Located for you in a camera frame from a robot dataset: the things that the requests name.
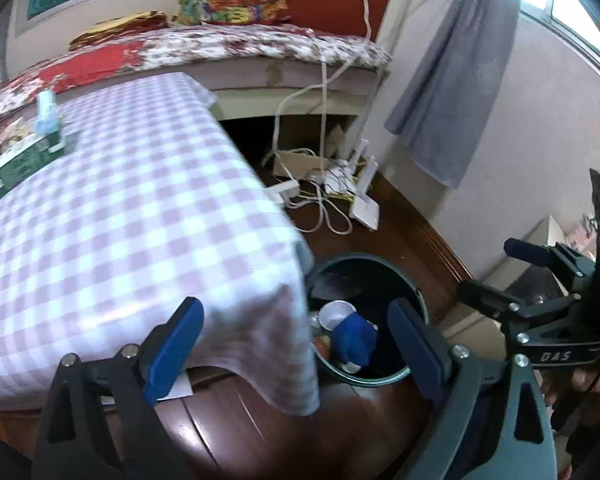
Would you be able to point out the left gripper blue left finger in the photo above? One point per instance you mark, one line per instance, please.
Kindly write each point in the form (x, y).
(140, 375)

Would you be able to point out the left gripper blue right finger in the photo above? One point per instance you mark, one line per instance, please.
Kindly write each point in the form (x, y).
(449, 378)

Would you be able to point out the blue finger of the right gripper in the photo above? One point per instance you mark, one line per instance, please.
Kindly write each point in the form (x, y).
(488, 301)
(530, 253)

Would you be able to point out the blue cloth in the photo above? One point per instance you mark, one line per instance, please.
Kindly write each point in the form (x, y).
(354, 340)

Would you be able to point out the green white carton box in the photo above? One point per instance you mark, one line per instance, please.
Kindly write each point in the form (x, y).
(33, 154)

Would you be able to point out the black round trash bin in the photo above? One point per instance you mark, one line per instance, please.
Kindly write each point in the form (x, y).
(349, 298)

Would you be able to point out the right hand holding gripper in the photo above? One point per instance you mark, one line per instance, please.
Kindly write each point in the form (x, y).
(572, 397)

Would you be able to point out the red snack wrapper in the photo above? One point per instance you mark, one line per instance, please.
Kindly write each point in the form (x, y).
(322, 345)

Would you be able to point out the white paper cup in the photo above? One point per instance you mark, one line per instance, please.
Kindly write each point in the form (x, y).
(333, 313)

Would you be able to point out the white wifi router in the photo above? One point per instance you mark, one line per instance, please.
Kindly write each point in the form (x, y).
(362, 170)

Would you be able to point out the grey right curtain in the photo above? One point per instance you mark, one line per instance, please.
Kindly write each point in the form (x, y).
(443, 111)

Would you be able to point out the pink checkered tablecloth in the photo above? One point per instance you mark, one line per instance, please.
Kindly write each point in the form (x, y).
(155, 204)

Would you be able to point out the white power strip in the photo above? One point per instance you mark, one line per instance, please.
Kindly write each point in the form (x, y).
(281, 192)

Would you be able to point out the cardboard box under bed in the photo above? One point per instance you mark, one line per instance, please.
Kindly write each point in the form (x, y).
(298, 165)

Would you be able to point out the floral red white bedspread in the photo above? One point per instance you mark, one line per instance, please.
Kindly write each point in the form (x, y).
(180, 45)

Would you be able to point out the yellow red folded blanket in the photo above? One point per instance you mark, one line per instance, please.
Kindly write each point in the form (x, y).
(119, 27)

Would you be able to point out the colourful folded blanket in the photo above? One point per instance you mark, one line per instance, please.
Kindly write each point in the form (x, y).
(232, 12)

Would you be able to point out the beige bed frame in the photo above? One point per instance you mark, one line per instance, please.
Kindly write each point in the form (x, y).
(263, 87)

